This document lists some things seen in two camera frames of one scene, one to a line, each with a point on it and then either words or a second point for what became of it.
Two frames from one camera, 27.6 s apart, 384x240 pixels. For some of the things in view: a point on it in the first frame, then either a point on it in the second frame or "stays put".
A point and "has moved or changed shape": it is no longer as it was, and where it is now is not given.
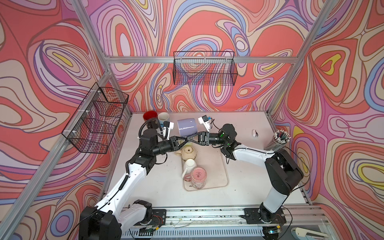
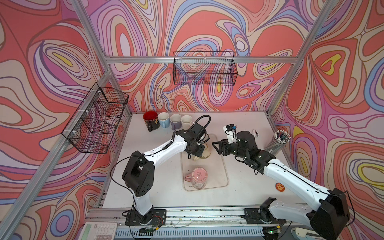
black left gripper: (173, 144) → (199, 154)
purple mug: (187, 127) has moved or changed shape
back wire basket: (205, 68) stays put
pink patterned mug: (197, 178) stays put
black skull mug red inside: (151, 118) stays put
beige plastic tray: (212, 160) stays put
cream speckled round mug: (187, 152) → (205, 154)
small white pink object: (255, 133) stays put
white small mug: (189, 165) → (186, 121)
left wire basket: (93, 126) stays put
